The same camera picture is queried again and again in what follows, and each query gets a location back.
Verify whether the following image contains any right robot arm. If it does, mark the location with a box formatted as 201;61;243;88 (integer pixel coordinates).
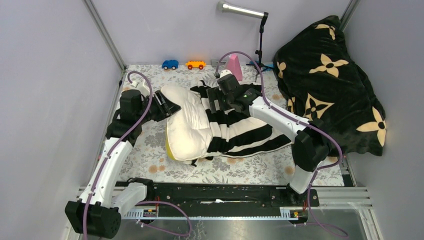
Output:
206;74;333;206

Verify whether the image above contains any silver flashlight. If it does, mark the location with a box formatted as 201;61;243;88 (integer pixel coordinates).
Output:
215;1;270;77

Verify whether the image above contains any black white striped pillow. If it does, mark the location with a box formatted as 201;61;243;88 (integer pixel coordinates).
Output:
188;80;291;161

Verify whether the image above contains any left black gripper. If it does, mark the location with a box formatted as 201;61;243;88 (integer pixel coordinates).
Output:
136;89;181;125

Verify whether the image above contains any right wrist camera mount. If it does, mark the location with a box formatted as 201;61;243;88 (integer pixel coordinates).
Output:
219;69;232;78

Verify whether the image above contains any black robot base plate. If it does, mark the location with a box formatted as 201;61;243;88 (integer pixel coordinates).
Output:
135;183;320;220

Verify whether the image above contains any black floral patterned blanket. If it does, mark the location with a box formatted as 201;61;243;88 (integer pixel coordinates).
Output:
273;15;387;156

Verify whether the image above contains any floral patterned table cloth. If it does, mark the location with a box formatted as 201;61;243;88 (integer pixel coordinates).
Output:
93;64;345;187

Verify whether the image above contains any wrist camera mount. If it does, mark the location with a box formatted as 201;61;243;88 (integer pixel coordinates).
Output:
219;69;232;78
130;80;151;97

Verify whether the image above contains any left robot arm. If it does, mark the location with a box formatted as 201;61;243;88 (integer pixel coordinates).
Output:
64;90;181;239

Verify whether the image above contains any white yellow pillow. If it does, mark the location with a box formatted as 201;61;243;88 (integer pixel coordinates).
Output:
161;85;213;162

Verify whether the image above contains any blue toy car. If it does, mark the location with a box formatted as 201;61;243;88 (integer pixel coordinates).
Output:
161;59;179;70

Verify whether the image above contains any orange toy car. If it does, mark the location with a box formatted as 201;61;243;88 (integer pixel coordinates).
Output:
185;60;207;70

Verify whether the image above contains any pink metronome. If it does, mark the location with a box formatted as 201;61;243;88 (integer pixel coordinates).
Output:
225;53;243;82

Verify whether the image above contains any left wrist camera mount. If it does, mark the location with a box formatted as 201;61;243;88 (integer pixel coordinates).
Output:
130;80;151;97

